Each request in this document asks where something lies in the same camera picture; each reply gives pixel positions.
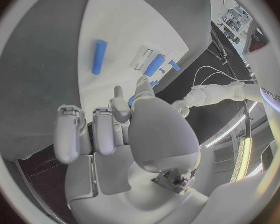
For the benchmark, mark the small blue peg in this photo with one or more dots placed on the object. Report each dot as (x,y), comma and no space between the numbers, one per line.
(154,83)

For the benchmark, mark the equipment rack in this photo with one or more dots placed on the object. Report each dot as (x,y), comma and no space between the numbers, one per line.
(235,20)

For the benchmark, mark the small blue plug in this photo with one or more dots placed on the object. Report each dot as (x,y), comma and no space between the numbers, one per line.
(162,70)

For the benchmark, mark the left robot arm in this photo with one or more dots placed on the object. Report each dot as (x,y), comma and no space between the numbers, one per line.
(214,95)

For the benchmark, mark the white task board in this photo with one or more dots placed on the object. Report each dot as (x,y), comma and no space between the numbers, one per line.
(126,26)

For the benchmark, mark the blue long cylinder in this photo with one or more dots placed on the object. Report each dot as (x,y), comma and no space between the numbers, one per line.
(99,57)

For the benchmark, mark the glowing light bar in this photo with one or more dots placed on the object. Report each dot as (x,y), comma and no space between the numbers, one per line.
(241,158)

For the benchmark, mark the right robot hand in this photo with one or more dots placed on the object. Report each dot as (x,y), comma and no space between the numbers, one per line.
(161,130)

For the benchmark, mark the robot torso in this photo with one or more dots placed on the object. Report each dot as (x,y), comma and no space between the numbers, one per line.
(270,74)

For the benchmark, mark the blue short cylinder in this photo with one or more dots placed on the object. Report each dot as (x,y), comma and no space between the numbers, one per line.
(154,65)

